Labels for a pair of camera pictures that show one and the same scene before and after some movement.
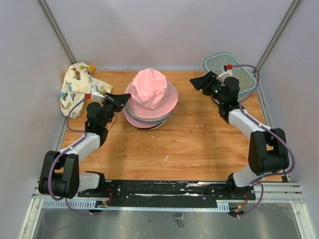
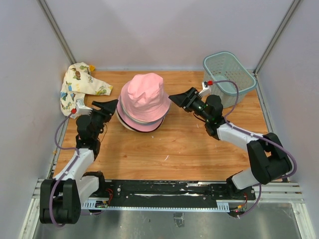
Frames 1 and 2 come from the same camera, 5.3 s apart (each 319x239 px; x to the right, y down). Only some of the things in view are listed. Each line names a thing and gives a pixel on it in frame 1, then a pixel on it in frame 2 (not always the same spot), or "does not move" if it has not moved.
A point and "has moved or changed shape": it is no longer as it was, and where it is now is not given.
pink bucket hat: [133, 122] has moved or changed shape
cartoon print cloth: [78, 82] does not move
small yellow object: [91, 67] does not move
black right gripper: [204, 82] -> [185, 99]
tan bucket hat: [134, 116] -> [140, 122]
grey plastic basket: [214, 62] does not move
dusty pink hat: [152, 95] has moved or changed shape
